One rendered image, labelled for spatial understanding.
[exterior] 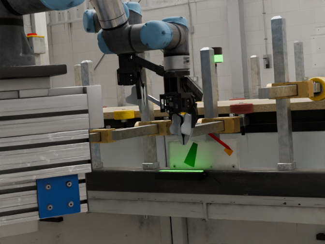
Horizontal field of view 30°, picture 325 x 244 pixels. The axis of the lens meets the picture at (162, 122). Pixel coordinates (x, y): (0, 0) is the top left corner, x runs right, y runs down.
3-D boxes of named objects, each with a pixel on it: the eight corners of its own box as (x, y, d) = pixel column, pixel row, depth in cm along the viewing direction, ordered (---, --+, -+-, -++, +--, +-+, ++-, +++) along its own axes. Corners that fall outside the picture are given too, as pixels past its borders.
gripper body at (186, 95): (159, 114, 172) (156, 72, 172) (174, 113, 180) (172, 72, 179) (183, 114, 168) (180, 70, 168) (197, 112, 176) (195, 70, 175)
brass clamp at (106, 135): (107, 143, 220) (106, 129, 220) (78, 144, 227) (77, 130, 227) (117, 141, 225) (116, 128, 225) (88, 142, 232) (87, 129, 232)
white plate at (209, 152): (239, 170, 194) (237, 139, 194) (169, 169, 208) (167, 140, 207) (240, 170, 195) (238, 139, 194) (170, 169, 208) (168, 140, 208)
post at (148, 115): (153, 171, 212) (142, 33, 210) (144, 171, 214) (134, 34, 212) (158, 169, 215) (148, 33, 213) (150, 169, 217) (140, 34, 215)
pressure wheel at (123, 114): (138, 137, 236) (136, 108, 235) (118, 139, 233) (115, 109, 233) (133, 136, 243) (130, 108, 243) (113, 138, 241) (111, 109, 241)
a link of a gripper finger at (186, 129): (176, 146, 172) (174, 114, 172) (186, 144, 177) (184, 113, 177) (185, 146, 171) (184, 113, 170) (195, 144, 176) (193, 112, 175)
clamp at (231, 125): (234, 133, 194) (233, 117, 194) (197, 134, 201) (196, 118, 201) (241, 131, 199) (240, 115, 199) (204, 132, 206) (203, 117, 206)
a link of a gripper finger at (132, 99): (127, 114, 203) (125, 86, 203) (144, 113, 202) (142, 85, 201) (125, 114, 200) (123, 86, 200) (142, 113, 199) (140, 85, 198)
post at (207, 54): (218, 192, 200) (209, 46, 197) (209, 192, 201) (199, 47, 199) (223, 190, 203) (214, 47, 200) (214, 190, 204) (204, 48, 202)
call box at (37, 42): (34, 54, 234) (32, 35, 234) (21, 56, 238) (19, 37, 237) (46, 55, 240) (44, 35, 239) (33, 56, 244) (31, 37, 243)
